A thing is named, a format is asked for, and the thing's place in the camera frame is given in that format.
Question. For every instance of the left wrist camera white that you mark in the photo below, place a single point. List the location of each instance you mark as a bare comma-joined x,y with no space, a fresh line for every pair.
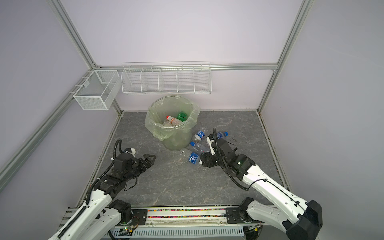
131,151

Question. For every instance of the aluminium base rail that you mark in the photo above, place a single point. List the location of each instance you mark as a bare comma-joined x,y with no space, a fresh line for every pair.
165,223

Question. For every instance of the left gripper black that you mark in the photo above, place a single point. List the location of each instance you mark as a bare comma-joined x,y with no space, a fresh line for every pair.
145,166

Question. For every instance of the long clear bottle blue cap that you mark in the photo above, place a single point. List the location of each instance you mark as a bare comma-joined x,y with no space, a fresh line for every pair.
199,147

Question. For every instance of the green soda bottle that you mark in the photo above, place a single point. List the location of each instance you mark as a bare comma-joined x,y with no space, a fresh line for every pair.
182,116

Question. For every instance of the water bottle blue label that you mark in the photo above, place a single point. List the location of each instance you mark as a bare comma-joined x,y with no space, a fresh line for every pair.
192,157

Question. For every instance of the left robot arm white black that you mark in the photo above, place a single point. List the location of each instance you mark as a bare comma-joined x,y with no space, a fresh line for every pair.
90,204

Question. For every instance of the white mesh box basket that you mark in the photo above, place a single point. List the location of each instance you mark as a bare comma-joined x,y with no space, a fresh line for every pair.
99,90

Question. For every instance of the blue cap bottle far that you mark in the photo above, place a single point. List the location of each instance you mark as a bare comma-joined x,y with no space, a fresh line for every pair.
221,135

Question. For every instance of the water bottle near bin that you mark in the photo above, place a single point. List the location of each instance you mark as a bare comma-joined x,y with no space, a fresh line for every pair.
198,136

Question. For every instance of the white wire shelf basket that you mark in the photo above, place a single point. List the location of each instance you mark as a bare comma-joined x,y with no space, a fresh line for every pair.
167,78

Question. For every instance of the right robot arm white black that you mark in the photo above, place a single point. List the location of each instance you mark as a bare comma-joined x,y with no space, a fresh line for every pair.
297,218

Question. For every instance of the mesh bin with green bag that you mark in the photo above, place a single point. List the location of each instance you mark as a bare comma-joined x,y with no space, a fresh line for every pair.
174,138

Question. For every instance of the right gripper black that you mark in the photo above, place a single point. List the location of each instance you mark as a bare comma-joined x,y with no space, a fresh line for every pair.
206,156

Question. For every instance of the clear bottle red cap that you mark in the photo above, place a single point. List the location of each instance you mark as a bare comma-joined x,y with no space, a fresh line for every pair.
174,121

